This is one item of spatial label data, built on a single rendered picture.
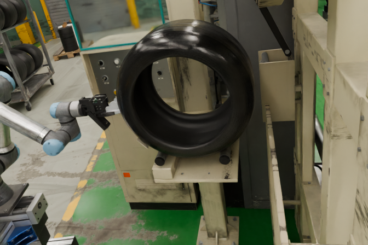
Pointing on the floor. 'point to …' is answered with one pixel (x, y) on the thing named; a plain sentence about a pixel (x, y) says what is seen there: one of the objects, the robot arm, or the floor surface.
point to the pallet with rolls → (67, 41)
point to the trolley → (22, 64)
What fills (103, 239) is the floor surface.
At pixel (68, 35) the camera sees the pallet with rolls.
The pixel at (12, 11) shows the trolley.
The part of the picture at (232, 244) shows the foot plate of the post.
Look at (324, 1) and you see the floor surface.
